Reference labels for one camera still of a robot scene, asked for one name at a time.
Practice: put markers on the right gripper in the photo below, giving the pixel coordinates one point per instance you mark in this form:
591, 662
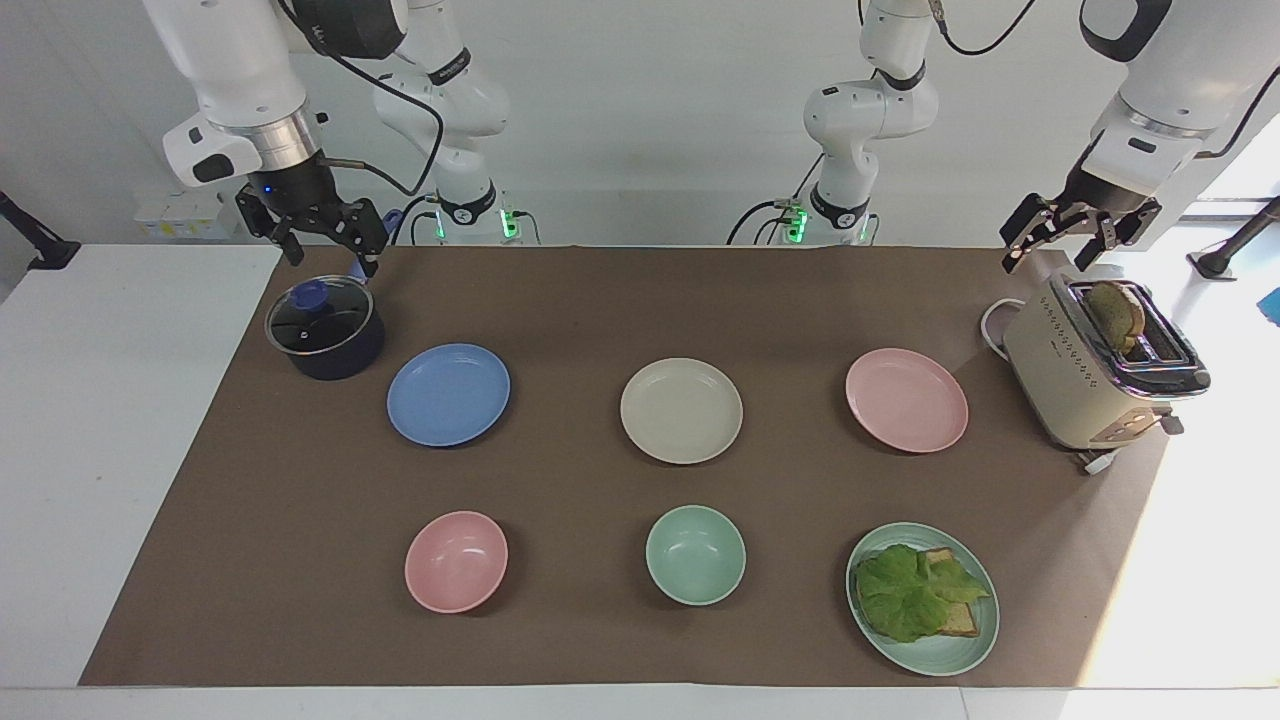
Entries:
298, 185

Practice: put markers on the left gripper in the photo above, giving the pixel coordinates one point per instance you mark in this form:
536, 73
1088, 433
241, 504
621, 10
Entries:
1105, 185

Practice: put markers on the glass lid with blue knob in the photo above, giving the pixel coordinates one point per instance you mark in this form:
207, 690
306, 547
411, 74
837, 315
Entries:
318, 315

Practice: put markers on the brown bread slice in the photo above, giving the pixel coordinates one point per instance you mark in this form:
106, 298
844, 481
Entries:
1115, 312

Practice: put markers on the dark blue saucepan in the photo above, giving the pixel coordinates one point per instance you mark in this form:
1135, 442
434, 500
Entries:
340, 350

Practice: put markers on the beige toaster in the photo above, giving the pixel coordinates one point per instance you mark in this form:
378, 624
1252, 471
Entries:
1060, 370

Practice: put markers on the black stand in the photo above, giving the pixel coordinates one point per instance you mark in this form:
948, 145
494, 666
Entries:
1225, 255
40, 250

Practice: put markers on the blue object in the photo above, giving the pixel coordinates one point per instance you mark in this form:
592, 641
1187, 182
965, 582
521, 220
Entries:
1271, 306

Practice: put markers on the blue plate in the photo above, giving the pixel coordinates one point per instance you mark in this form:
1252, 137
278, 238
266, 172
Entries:
448, 394

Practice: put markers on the pink plate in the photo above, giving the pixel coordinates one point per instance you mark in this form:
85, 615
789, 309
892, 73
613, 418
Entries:
906, 399

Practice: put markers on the pink bowl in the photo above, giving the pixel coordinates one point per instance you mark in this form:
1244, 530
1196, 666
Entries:
456, 561

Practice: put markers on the green lettuce leaf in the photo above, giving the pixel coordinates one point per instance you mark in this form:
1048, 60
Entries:
905, 595

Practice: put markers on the toast slice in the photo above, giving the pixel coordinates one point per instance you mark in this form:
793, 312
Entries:
962, 620

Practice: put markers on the beige plate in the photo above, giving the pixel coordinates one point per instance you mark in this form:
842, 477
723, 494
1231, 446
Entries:
681, 410

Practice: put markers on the green plate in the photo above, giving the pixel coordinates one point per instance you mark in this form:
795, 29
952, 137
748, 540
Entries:
940, 655

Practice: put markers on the green bowl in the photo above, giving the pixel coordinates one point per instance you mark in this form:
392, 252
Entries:
695, 554

